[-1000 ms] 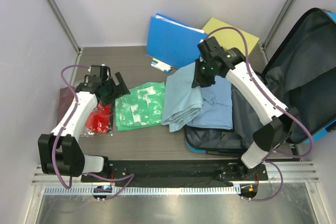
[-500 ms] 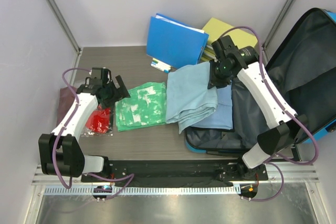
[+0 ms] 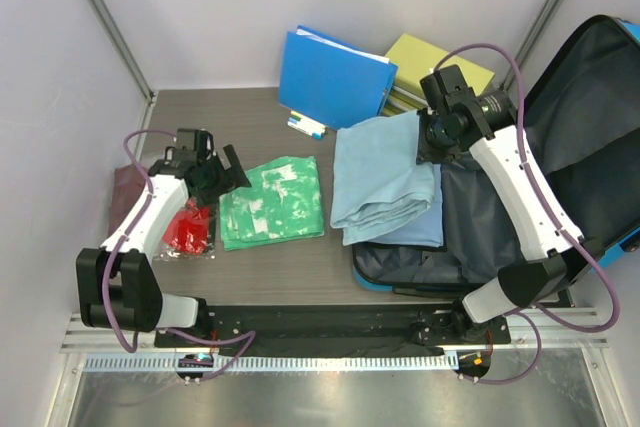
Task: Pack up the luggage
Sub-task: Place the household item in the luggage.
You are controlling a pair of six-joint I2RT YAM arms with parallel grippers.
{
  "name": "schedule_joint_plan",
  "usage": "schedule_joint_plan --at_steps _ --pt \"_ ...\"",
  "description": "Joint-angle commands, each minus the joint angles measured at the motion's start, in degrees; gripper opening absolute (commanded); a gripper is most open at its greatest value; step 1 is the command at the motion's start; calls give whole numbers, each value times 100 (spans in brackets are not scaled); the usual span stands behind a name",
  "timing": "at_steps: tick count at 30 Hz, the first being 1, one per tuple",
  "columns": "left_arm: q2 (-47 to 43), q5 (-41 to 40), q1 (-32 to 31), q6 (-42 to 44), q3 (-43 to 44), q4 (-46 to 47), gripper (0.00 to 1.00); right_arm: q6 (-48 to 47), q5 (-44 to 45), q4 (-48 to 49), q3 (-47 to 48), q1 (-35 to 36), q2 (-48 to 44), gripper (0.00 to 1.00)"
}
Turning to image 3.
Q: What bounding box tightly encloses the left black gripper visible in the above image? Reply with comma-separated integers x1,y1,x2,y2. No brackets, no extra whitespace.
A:
193,145,250,208

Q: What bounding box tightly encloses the aluminium frame post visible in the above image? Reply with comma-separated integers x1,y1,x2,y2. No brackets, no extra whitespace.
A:
514,0,564,72
55,0,158,106

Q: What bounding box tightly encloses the marker pens pack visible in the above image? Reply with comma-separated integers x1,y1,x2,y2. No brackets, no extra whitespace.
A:
287,110,327,140

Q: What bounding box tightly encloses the blue file folder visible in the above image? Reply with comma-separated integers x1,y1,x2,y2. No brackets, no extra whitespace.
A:
278,25,398,130

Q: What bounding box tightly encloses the white slotted cable duct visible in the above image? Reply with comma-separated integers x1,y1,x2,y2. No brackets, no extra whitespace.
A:
84,351,459,374

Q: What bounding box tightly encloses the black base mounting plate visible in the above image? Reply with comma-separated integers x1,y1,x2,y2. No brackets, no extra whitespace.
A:
183,303,511,357

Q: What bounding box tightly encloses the blue button shirt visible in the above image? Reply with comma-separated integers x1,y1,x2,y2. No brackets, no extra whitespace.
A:
343,165,444,249

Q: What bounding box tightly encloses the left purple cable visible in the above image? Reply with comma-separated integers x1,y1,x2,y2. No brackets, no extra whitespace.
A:
101,128,259,408

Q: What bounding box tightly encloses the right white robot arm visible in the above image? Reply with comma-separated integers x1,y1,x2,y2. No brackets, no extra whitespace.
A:
416,65,603,343

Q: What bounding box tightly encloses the left aluminium frame post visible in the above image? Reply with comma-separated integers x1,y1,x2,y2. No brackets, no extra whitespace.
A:
55,0,158,106

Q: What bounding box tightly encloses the right aluminium frame post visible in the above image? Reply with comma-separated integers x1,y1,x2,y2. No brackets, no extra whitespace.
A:
514,0,564,72

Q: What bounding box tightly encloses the olive green drawer box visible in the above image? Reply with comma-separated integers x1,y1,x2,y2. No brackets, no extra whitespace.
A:
381,33,495,116

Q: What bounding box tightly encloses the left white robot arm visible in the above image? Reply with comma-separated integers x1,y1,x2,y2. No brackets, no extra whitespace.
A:
75,128,250,353

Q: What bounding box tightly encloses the red garment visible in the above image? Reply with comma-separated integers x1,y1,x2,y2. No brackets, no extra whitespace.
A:
154,198,218,262

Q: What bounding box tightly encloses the blue open suitcase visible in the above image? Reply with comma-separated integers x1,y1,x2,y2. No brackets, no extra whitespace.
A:
353,15,639,295

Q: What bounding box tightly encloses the maroon folded cloth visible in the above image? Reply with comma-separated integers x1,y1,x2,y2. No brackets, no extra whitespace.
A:
108,164,146,235

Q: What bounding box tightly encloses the green white tie-dye cloth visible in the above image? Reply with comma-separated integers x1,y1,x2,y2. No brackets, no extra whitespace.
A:
220,156,325,251

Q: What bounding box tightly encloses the light blue towel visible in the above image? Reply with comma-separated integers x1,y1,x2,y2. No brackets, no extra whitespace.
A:
330,111,436,246

